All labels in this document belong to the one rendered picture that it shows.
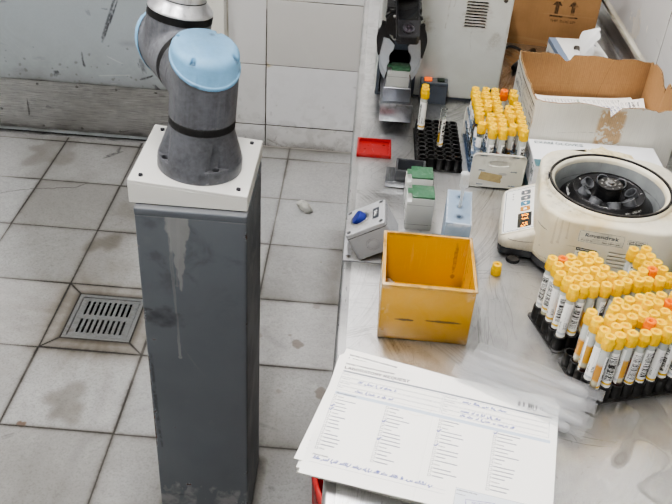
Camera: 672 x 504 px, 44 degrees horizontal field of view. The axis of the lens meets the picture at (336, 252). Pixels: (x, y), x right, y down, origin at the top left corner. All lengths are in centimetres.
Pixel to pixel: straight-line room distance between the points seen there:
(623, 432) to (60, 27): 273
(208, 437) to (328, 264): 112
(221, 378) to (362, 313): 53
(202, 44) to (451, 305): 60
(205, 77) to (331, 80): 198
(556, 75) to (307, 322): 113
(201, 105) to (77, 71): 208
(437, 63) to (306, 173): 151
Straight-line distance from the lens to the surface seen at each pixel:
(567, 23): 229
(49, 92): 356
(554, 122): 166
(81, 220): 308
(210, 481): 196
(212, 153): 147
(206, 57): 141
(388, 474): 103
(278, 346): 250
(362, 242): 134
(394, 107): 175
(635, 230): 137
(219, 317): 162
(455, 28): 187
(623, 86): 192
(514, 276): 139
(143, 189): 149
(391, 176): 158
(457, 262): 130
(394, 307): 119
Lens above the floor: 168
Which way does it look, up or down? 36 degrees down
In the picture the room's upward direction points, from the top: 4 degrees clockwise
